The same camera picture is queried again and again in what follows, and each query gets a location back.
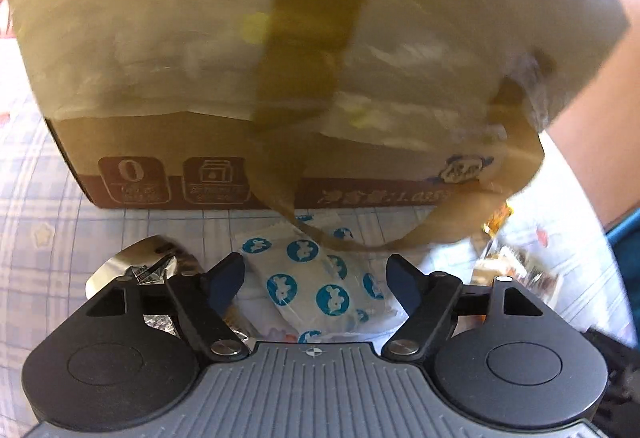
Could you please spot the silver foil snack packet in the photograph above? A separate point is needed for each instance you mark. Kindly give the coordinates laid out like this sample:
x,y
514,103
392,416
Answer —
x,y
130,253

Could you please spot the person's right forearm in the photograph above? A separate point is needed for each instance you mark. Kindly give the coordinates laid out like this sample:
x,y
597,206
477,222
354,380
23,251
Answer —
x,y
600,118

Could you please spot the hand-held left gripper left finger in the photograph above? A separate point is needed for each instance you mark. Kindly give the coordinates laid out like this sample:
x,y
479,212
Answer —
x,y
225,280

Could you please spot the teal curtain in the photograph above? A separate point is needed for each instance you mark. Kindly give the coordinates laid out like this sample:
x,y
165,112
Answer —
x,y
630,238

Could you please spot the dark printed snack packet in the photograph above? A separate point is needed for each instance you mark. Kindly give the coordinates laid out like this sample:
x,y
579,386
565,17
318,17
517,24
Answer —
x,y
520,268

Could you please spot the plastic-lined cardboard box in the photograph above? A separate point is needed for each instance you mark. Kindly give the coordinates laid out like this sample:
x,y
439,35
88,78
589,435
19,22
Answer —
x,y
150,43

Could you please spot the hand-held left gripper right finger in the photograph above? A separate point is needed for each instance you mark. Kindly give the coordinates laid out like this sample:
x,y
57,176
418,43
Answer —
x,y
402,285

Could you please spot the white blue-dotted snack packet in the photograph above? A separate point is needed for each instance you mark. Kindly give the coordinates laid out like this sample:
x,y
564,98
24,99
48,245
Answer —
x,y
305,288

